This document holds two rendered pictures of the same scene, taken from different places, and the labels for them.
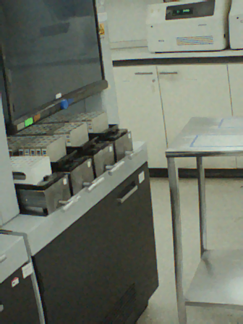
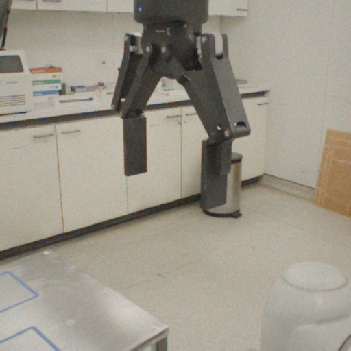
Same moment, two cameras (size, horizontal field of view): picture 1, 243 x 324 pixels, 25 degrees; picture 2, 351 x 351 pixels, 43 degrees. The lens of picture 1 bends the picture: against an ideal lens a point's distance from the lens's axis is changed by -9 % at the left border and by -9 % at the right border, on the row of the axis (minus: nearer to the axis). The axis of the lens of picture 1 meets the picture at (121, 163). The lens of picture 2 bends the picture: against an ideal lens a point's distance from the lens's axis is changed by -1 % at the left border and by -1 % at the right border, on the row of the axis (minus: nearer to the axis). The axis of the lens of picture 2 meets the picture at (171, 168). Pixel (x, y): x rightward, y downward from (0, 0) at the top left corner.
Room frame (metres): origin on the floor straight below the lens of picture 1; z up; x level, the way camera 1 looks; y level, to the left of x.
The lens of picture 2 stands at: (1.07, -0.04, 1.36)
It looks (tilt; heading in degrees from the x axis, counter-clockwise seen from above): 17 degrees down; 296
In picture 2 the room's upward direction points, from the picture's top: straight up
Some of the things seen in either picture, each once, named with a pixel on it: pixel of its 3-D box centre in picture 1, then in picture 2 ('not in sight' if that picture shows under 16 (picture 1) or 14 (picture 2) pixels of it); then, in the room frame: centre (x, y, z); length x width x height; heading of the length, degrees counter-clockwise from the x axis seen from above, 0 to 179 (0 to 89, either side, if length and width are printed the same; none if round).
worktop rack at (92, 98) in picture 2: not in sight; (73, 100); (2.92, -2.42, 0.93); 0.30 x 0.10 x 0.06; 57
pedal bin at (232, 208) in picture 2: not in sight; (222, 183); (2.13, -3.18, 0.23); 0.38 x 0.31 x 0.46; 155
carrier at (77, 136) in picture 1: (77, 136); not in sight; (1.78, 0.13, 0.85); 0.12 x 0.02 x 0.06; 154
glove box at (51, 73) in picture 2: not in sight; (43, 71); (3.24, -2.51, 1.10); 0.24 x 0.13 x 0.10; 63
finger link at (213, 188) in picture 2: not in sight; (214, 173); (1.21, -0.43, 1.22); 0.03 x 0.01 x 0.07; 65
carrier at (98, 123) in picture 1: (97, 124); not in sight; (1.92, 0.06, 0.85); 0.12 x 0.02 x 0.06; 154
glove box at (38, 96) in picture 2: not in sight; (39, 95); (3.26, -2.47, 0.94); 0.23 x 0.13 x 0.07; 69
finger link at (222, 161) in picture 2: not in sight; (229, 150); (1.19, -0.42, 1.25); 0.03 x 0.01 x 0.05; 155
